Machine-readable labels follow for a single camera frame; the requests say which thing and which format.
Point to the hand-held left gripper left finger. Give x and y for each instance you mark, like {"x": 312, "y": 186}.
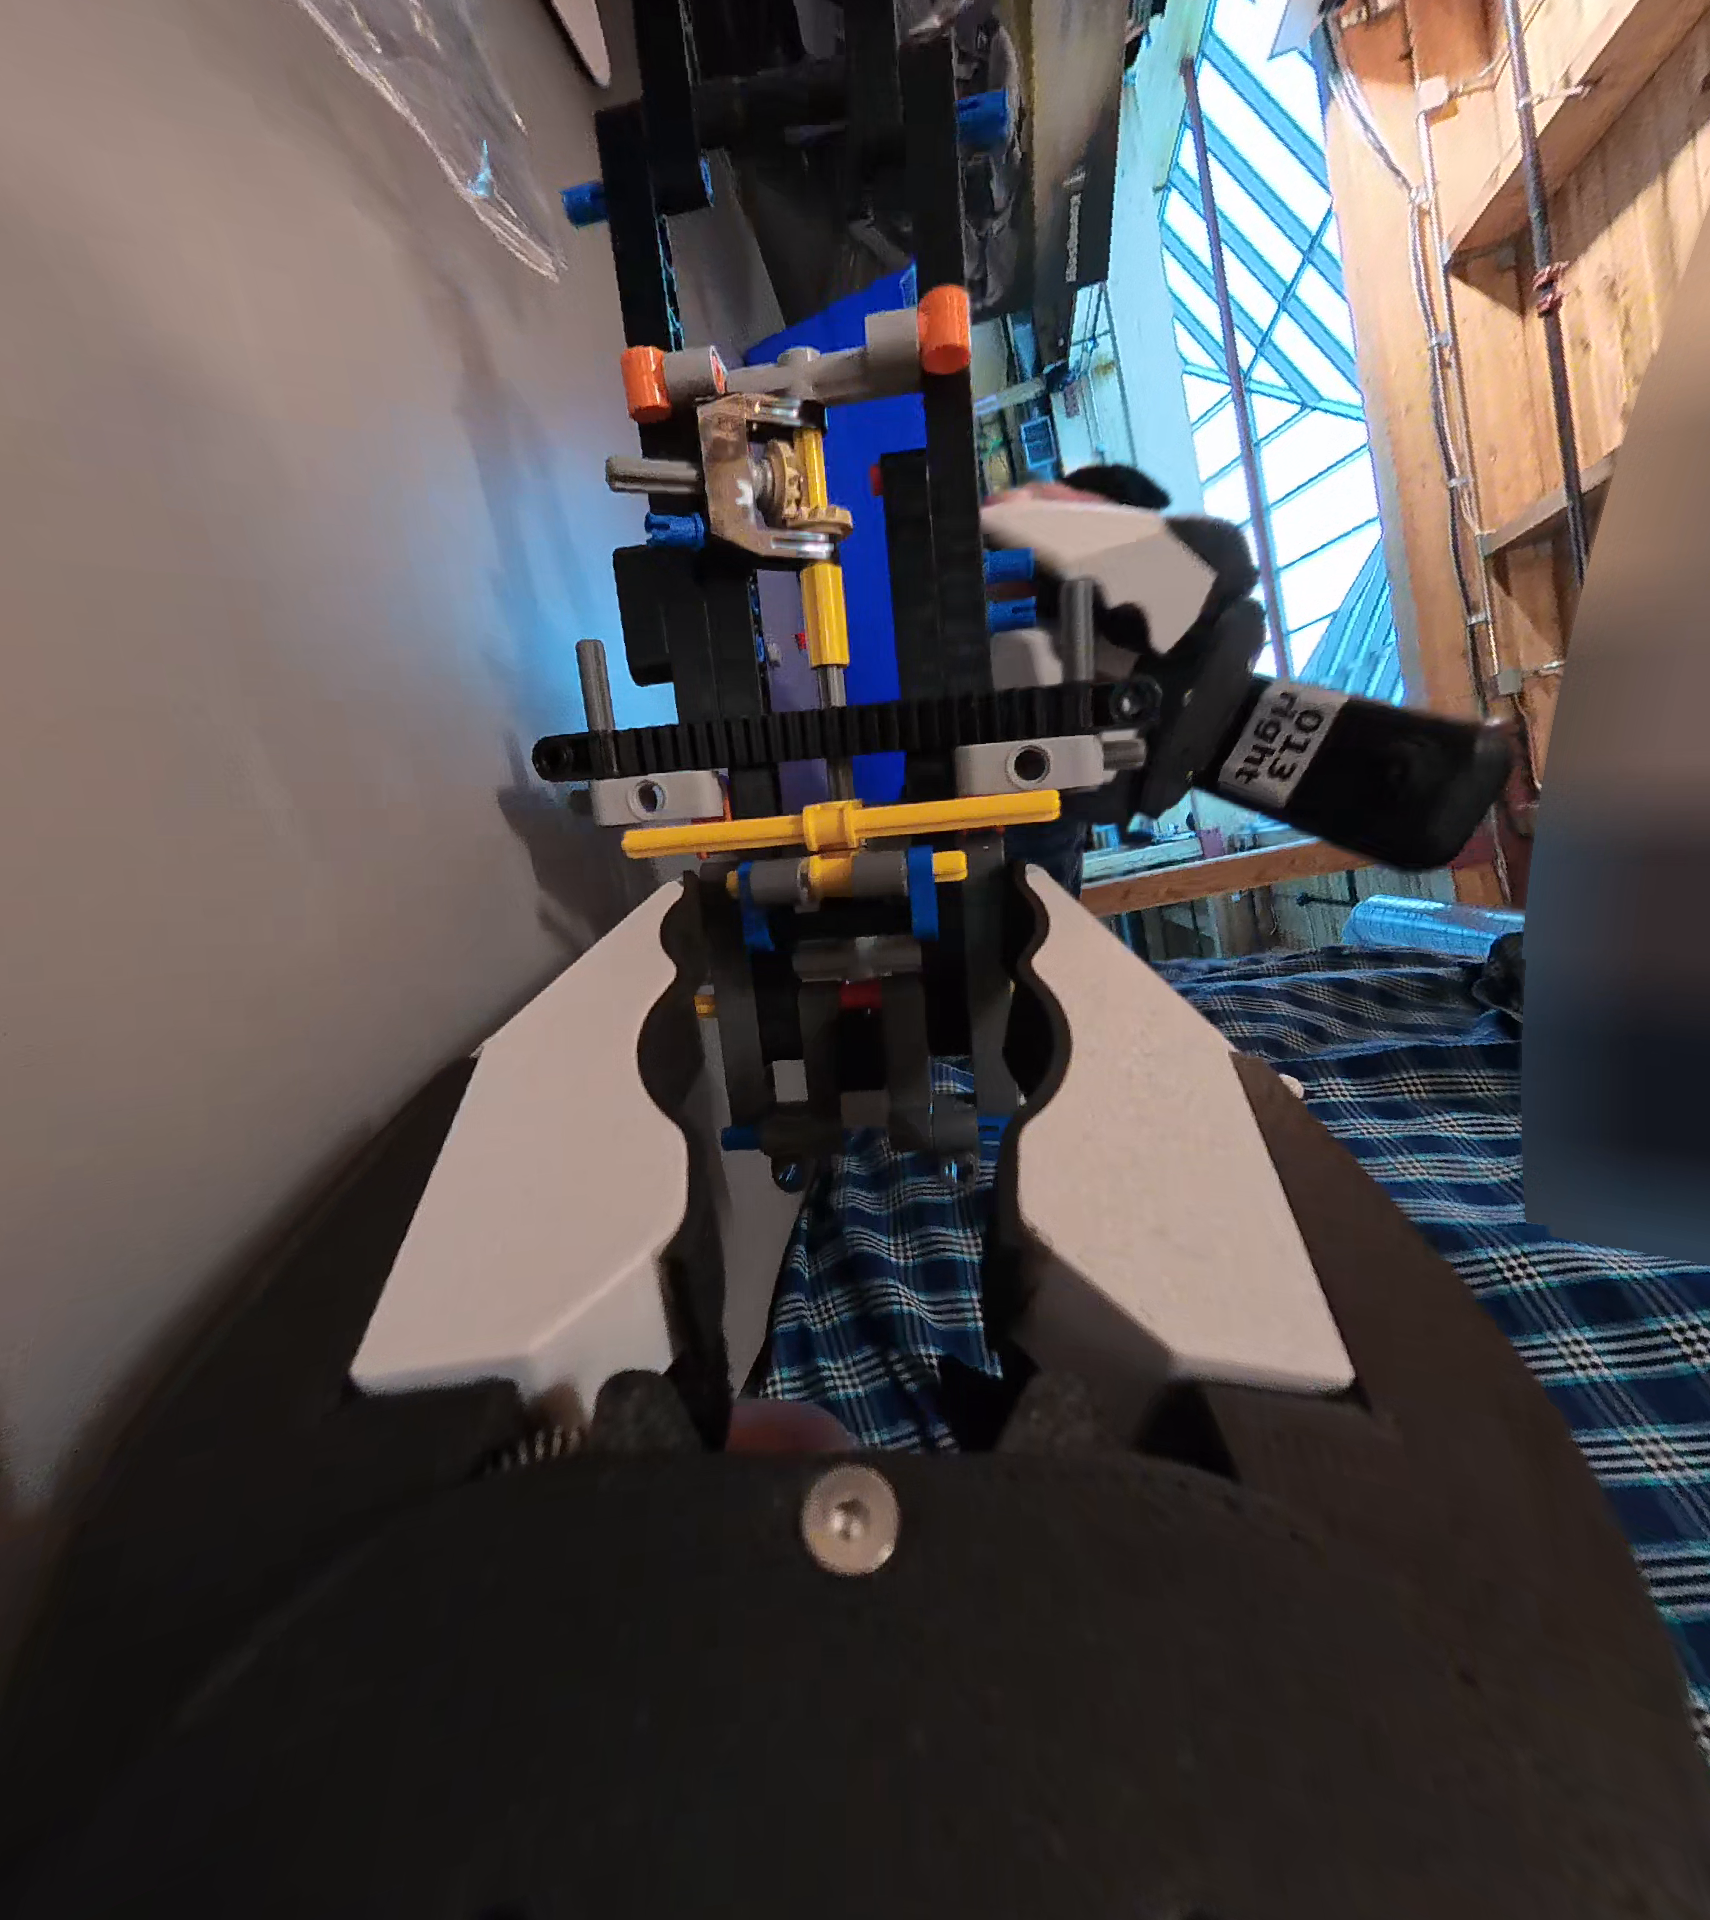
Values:
{"x": 524, "y": 1200}

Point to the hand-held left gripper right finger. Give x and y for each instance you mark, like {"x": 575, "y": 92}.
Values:
{"x": 1170, "y": 1200}

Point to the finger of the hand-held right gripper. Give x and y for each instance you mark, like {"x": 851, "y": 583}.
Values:
{"x": 1035, "y": 661}
{"x": 1080, "y": 532}

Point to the black lego chassis assembly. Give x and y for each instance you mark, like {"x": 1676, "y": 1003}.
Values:
{"x": 945, "y": 524}

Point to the blue plastic bin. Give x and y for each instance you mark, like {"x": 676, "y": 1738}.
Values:
{"x": 871, "y": 412}

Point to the paned window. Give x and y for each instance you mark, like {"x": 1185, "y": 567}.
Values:
{"x": 1245, "y": 301}

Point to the person's blue plaid clothing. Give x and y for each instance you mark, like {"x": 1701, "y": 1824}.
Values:
{"x": 1620, "y": 1425}

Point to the metal conduit pipe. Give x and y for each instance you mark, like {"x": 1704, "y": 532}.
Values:
{"x": 1545, "y": 301}

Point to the clear plastic bag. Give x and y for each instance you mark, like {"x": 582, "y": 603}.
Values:
{"x": 464, "y": 120}

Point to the silver ventilation duct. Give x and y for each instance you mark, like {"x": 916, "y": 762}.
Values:
{"x": 1424, "y": 927}

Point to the wooden post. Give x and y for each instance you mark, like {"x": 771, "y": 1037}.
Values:
{"x": 1245, "y": 878}

